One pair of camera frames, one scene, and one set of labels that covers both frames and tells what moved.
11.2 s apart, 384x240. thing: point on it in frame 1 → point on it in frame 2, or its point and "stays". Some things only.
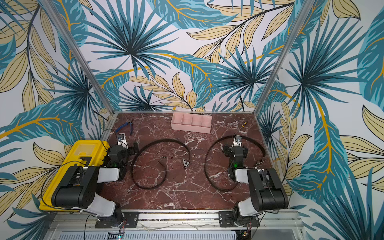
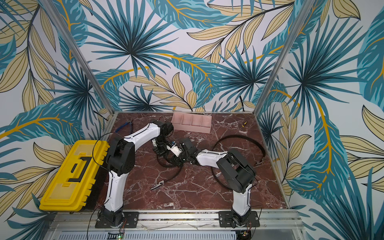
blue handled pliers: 125,124 stays
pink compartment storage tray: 191,122 stays
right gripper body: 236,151 → 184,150
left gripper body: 130,151 → 162,144
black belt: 186,163 → 165,165
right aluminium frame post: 303,16 stays
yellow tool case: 97,150 stays
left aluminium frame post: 76,51 stays
